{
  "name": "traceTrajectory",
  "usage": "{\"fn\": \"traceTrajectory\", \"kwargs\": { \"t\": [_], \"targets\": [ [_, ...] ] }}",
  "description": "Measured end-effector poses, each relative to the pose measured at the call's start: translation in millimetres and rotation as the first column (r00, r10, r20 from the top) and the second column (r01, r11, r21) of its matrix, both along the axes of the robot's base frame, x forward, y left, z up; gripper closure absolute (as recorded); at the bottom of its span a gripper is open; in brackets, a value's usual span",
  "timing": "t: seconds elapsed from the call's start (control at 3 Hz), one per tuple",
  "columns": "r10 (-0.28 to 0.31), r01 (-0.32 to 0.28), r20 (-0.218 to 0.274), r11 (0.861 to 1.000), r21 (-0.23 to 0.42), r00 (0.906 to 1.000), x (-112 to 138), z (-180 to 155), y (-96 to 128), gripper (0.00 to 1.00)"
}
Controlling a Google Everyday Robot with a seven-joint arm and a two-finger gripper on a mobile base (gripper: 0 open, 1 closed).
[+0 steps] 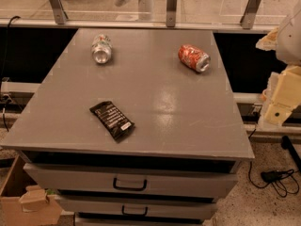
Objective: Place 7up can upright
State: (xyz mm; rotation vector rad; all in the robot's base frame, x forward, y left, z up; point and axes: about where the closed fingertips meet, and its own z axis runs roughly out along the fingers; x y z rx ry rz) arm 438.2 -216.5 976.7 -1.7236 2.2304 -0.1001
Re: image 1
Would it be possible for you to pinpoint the black power adapter with cable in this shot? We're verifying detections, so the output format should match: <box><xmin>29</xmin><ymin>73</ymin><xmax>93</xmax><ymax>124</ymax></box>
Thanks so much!
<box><xmin>247</xmin><ymin>162</ymin><xmax>300</xmax><ymax>198</ymax></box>

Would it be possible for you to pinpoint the left metal bracket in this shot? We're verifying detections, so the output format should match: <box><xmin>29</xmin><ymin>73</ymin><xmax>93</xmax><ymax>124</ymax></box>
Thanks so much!
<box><xmin>49</xmin><ymin>0</ymin><xmax>67</xmax><ymax>24</ymax></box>

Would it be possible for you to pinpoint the right metal bracket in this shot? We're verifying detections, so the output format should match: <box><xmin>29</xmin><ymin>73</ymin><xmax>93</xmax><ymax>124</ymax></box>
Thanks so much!
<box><xmin>240</xmin><ymin>0</ymin><xmax>261</xmax><ymax>29</ymax></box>

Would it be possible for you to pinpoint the grey drawer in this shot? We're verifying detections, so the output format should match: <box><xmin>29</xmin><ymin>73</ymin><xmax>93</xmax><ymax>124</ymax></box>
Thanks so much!
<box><xmin>55</xmin><ymin>196</ymin><xmax>217</xmax><ymax>220</ymax></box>
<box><xmin>24</xmin><ymin>163</ymin><xmax>237</xmax><ymax>199</ymax></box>

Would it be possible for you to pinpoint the black cable at left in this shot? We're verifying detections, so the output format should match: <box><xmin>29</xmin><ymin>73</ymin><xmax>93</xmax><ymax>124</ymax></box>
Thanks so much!
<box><xmin>0</xmin><ymin>15</ymin><xmax>22</xmax><ymax>133</ymax></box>

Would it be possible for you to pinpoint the top grey drawer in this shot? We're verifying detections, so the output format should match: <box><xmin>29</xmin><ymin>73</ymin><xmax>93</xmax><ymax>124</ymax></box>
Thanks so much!
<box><xmin>24</xmin><ymin>163</ymin><xmax>237</xmax><ymax>199</ymax></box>

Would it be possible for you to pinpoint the brown cardboard box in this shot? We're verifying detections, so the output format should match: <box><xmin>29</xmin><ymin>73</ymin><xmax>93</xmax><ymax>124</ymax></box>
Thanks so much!
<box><xmin>1</xmin><ymin>156</ymin><xmax>62</xmax><ymax>226</ymax></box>

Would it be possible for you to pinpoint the grey drawer cabinet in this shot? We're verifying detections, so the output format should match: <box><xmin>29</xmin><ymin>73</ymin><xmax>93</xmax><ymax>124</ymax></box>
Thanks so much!
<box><xmin>3</xmin><ymin>28</ymin><xmax>254</xmax><ymax>226</ymax></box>

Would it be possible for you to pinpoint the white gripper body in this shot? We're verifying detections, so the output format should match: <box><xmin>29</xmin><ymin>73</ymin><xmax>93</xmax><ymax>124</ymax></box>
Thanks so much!
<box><xmin>276</xmin><ymin>1</ymin><xmax>301</xmax><ymax>65</ymax></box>

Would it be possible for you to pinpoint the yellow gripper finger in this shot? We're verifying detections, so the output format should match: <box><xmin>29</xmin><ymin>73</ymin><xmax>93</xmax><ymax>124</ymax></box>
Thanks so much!
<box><xmin>263</xmin><ymin>65</ymin><xmax>301</xmax><ymax>126</ymax></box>
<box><xmin>256</xmin><ymin>27</ymin><xmax>278</xmax><ymax>51</ymax></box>

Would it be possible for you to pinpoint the black drawer handle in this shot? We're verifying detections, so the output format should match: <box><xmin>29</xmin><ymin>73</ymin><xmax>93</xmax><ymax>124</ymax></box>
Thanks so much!
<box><xmin>112</xmin><ymin>178</ymin><xmax>148</xmax><ymax>191</ymax></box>
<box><xmin>121</xmin><ymin>205</ymin><xmax>149</xmax><ymax>217</ymax></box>

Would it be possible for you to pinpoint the middle metal bracket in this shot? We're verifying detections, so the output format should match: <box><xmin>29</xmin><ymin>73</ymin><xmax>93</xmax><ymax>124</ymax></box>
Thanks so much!
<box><xmin>166</xmin><ymin>0</ymin><xmax>178</xmax><ymax>27</ymax></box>

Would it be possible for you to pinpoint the black top drawer handle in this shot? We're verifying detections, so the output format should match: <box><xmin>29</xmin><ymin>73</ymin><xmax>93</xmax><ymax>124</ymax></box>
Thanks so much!
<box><xmin>112</xmin><ymin>178</ymin><xmax>148</xmax><ymax>191</ymax></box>

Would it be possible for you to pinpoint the black snack bar wrapper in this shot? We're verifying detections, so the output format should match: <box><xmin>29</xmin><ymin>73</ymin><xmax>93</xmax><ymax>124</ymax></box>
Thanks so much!
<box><xmin>89</xmin><ymin>101</ymin><xmax>135</xmax><ymax>141</ymax></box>

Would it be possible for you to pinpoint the red orange soda can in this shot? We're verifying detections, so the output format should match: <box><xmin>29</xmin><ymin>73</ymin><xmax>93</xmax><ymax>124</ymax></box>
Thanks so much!
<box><xmin>178</xmin><ymin>44</ymin><xmax>211</xmax><ymax>73</ymax></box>

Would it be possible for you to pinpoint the metal bracket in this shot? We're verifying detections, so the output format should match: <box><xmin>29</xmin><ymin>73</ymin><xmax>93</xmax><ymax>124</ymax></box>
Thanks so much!
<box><xmin>166</xmin><ymin>0</ymin><xmax>178</xmax><ymax>27</ymax></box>
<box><xmin>49</xmin><ymin>0</ymin><xmax>67</xmax><ymax>24</ymax></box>
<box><xmin>240</xmin><ymin>0</ymin><xmax>261</xmax><ymax>29</ymax></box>

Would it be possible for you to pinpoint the black pole at right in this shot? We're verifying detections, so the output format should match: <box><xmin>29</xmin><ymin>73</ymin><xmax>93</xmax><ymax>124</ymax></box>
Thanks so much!
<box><xmin>281</xmin><ymin>136</ymin><xmax>301</xmax><ymax>171</ymax></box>

